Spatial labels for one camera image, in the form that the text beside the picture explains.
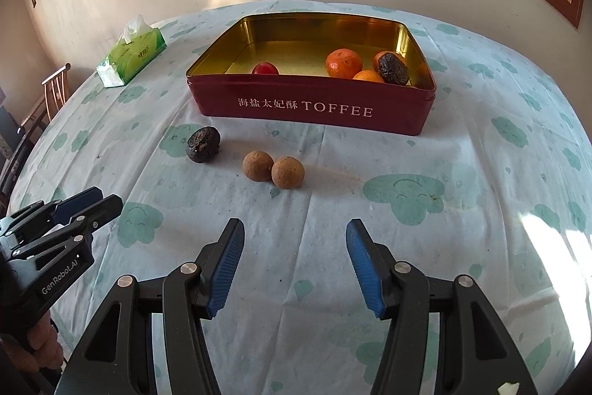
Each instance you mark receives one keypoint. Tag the light wooden chair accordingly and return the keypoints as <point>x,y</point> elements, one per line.
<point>55,87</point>

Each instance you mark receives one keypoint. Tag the cloud print tablecloth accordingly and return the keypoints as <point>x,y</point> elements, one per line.
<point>416,247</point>

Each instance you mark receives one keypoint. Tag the small brown longan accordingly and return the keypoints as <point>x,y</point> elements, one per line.
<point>287,173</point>
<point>257,166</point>

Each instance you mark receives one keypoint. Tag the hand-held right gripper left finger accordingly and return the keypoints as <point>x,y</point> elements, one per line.
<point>226,274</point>

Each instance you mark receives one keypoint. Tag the dark chair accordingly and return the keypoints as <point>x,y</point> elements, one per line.
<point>9,145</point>

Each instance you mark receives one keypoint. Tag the red metal tin box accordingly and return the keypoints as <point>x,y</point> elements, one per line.
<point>300,112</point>

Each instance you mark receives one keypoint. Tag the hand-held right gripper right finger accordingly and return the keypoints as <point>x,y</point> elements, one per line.
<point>365,274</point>

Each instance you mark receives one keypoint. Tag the large orange mandarin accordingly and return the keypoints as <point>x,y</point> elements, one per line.
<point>343,62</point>

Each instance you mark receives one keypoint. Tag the dark red plum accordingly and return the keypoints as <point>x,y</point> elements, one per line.
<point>265,69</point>

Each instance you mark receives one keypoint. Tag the small orange mandarin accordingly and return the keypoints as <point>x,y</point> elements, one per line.
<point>378,56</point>
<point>368,76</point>

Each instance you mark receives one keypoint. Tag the person's left hand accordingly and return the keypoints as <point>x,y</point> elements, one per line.
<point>44,346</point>

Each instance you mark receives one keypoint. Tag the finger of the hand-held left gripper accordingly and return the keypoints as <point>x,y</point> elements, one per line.
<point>104,210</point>
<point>76,203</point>

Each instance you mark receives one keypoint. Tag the green tissue pack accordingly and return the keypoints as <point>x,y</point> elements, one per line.
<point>132,55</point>

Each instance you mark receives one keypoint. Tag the dark wrinkled passion fruit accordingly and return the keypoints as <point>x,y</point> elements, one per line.
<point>393,70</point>
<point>203,143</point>

